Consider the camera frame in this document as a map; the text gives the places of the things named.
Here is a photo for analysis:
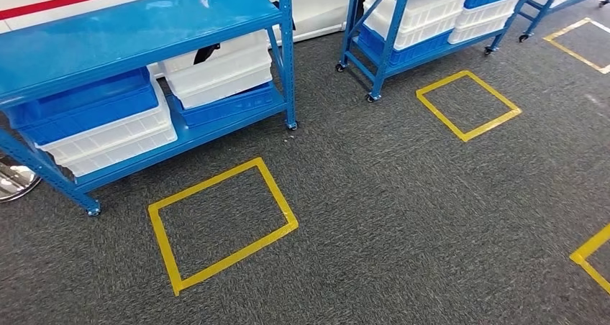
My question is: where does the blue metal shelf rack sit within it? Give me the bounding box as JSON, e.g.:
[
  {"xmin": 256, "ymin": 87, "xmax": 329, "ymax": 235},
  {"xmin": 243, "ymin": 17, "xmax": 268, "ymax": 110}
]
[
  {"xmin": 334, "ymin": 0, "xmax": 542, "ymax": 104},
  {"xmin": 518, "ymin": 0, "xmax": 610, "ymax": 44},
  {"xmin": 0, "ymin": 0, "xmax": 299, "ymax": 218}
]

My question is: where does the white car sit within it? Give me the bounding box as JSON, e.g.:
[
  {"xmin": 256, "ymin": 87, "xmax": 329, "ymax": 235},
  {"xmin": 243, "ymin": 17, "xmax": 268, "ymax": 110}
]
[{"xmin": 0, "ymin": 0, "xmax": 363, "ymax": 78}]

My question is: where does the chrome stanchion base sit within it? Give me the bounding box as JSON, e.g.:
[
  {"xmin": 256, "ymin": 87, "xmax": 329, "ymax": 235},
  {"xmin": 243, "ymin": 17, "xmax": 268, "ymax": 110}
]
[{"xmin": 0, "ymin": 155, "xmax": 42, "ymax": 203}]

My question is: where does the black strap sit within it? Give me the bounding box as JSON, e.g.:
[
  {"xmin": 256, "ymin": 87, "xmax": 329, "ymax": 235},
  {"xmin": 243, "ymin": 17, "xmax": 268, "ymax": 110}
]
[{"xmin": 193, "ymin": 42, "xmax": 222, "ymax": 67}]

